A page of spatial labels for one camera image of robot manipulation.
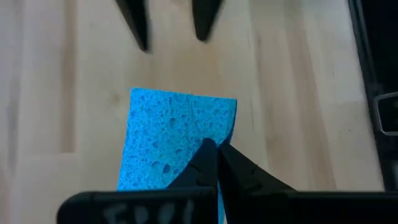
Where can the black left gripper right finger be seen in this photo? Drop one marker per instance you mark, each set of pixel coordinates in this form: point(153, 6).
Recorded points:
point(245, 186)

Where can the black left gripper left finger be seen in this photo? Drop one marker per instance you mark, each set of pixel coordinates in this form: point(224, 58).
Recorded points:
point(203, 168)

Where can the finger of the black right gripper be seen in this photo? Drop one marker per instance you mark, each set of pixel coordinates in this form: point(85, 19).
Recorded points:
point(205, 18)
point(135, 18)

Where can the blue sponge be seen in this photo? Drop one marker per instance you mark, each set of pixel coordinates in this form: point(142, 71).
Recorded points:
point(161, 133)

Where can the black table edge rail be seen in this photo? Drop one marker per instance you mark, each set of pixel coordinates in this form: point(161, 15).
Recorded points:
point(362, 46)

